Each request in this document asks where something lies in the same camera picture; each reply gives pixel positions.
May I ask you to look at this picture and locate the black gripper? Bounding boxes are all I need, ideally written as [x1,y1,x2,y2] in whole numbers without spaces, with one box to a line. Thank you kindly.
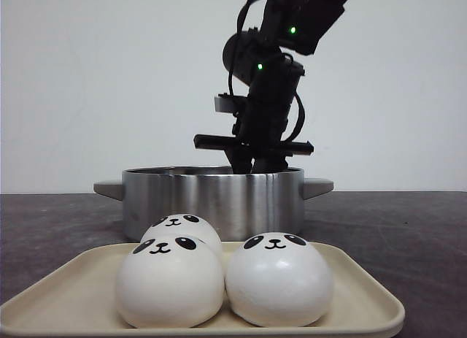
[193,96,314,172]

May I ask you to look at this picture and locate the panda bun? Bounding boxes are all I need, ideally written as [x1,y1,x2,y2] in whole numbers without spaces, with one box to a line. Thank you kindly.
[225,232,334,327]
[140,213,223,258]
[115,234,224,328]

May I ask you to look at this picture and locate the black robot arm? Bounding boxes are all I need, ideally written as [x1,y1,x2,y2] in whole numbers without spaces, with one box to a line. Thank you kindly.
[194,0,347,174]

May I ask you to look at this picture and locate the stainless steel pot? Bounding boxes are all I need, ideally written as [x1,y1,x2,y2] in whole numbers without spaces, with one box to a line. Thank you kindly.
[93,166,333,241]

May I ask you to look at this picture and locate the beige plastic tray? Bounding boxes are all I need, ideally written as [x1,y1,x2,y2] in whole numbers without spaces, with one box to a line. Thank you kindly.
[1,243,405,337]

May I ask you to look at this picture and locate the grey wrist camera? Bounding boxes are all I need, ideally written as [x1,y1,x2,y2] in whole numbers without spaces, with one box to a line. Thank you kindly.
[215,94,237,114]

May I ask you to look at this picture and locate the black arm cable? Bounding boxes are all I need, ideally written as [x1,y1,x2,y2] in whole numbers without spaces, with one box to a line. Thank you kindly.
[280,93,306,144]

